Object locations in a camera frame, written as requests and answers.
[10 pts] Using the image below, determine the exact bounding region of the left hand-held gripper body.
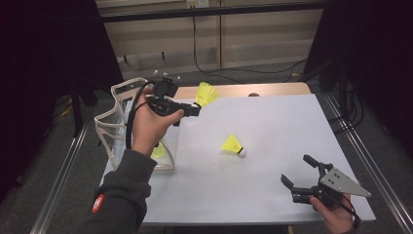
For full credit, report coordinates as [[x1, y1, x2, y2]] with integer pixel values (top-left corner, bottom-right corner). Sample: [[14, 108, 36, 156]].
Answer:
[[147, 76, 184, 118]]

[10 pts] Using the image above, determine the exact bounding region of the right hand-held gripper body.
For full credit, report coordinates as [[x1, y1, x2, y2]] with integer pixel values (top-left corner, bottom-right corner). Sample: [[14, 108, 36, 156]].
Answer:
[[290, 164, 372, 207]]

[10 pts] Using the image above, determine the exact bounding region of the yellow shuttlecock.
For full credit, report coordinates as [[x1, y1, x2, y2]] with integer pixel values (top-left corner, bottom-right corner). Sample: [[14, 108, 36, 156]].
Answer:
[[221, 133, 247, 159], [193, 81, 220, 109], [150, 140, 168, 160]]

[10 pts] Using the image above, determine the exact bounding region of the clear plastic bag beige trim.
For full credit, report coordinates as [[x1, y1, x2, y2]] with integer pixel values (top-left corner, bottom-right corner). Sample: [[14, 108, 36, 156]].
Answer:
[[94, 76, 179, 173]]

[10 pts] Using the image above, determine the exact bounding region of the person's left hand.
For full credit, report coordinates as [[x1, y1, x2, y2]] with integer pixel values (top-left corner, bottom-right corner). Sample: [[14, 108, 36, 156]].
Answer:
[[131, 94, 185, 158]]

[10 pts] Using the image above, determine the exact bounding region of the person's right hand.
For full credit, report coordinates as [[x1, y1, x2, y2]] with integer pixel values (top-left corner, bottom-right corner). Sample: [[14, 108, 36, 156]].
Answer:
[[309, 193, 356, 234]]

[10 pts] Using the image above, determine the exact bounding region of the wooden table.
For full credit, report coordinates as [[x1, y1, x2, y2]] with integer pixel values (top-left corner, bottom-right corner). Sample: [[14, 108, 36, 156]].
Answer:
[[132, 82, 312, 101]]

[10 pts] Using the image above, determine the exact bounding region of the white table mat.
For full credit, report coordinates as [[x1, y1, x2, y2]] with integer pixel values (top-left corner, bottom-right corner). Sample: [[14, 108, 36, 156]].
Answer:
[[100, 94, 377, 225]]

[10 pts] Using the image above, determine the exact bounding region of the black metal stand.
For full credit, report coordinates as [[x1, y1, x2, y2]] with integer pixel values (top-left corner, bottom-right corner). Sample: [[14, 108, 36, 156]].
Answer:
[[69, 77, 98, 137]]

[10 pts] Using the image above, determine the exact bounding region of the black horizontal bar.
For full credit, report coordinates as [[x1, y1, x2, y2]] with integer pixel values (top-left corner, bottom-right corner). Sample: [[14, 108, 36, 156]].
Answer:
[[100, 0, 329, 23]]

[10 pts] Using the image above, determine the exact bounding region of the beige wooden cabinet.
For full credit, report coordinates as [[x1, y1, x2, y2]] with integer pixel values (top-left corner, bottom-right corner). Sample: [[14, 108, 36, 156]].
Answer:
[[96, 0, 325, 80]]

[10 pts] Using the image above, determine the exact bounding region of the dark curtain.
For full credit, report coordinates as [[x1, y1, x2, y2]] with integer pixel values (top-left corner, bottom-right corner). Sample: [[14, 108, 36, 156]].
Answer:
[[305, 0, 413, 157], [0, 0, 125, 203]]

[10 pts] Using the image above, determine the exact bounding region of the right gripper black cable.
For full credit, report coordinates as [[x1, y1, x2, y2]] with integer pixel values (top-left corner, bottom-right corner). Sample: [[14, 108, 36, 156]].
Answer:
[[329, 194, 361, 232]]

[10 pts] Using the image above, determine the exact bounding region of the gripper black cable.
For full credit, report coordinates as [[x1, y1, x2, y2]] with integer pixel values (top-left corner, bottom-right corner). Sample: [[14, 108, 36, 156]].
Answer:
[[125, 81, 158, 150], [329, 194, 361, 232]]

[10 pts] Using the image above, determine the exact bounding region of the metal floor rail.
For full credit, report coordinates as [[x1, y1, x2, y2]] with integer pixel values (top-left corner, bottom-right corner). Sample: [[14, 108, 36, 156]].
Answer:
[[320, 92, 413, 233], [30, 120, 94, 234]]

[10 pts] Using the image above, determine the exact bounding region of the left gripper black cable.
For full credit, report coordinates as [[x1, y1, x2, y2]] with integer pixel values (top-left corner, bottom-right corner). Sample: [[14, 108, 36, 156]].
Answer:
[[125, 81, 158, 150]]

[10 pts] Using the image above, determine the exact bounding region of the black floor cable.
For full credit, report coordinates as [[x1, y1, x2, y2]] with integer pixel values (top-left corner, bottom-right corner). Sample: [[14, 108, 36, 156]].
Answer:
[[192, 16, 308, 84]]

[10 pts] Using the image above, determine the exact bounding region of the bundle of black cables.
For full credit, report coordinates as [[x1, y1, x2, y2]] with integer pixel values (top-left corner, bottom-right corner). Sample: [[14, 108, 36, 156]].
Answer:
[[327, 81, 365, 135]]

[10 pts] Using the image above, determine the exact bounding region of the white wall socket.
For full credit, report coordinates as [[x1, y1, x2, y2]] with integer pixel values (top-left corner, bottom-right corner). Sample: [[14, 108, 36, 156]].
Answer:
[[186, 0, 210, 9]]

